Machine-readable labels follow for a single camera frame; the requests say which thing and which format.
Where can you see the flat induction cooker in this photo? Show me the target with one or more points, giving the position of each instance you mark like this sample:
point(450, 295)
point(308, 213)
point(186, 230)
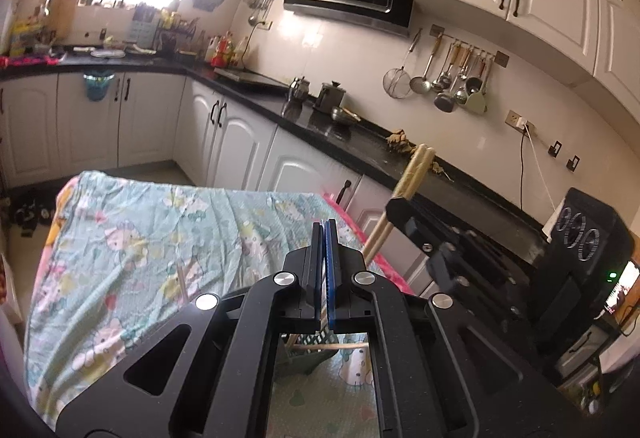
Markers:
point(250, 78)

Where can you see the small hanging wall utensils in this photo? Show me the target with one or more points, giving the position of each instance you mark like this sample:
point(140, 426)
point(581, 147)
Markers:
point(260, 0)

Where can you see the dish rack with knives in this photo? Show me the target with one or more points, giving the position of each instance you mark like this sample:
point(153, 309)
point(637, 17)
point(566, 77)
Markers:
point(165, 30)

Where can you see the square metal pot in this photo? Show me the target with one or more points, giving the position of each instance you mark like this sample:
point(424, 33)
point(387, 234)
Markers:
point(330, 97)

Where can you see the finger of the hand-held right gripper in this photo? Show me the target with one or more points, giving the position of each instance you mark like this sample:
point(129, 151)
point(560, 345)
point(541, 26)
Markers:
point(407, 220)

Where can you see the dark green slotted utensil basket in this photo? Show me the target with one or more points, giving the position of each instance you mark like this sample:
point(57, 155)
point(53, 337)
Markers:
point(305, 363)

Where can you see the wall socket with plug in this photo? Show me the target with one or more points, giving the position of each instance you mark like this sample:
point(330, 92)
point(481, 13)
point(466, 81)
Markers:
point(520, 120)

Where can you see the cartoon printed green tablecloth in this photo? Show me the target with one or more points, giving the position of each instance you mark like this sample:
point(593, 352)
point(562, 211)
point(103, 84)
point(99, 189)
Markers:
point(125, 243)

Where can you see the wooden cutting board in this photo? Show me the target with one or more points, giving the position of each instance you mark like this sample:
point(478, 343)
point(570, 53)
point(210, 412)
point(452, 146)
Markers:
point(64, 10)

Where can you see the dried ginger root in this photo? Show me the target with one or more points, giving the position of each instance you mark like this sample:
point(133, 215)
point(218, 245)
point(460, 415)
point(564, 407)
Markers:
point(400, 141)

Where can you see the blue hanging bag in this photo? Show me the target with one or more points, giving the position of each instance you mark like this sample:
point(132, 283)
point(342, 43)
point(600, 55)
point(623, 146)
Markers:
point(97, 87)

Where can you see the row of hanging kitchen utensils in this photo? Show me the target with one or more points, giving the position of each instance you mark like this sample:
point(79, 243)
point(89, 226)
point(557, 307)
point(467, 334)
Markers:
point(457, 77)

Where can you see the small lit screen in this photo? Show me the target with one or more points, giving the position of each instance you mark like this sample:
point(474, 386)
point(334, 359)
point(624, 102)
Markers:
point(624, 288)

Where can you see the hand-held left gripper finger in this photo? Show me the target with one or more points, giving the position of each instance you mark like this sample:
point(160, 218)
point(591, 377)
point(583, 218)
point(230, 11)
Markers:
point(318, 268)
point(330, 268)

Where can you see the metal bowl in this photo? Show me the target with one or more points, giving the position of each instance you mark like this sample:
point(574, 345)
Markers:
point(345, 116)

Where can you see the cluster of condiment bottles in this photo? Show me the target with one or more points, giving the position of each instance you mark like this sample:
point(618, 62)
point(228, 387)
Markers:
point(227, 51)

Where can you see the white lower cabinets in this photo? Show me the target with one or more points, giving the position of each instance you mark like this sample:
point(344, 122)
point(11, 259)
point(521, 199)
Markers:
point(350, 137)

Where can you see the black wall hook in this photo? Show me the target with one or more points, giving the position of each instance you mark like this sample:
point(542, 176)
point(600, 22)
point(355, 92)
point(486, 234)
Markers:
point(555, 147)
point(573, 162)

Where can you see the small metal kettle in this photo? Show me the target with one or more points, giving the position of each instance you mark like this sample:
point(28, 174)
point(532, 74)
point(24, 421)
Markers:
point(299, 90)

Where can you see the dark shoes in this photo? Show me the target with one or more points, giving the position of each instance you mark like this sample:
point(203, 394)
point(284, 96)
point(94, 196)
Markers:
point(32, 218)

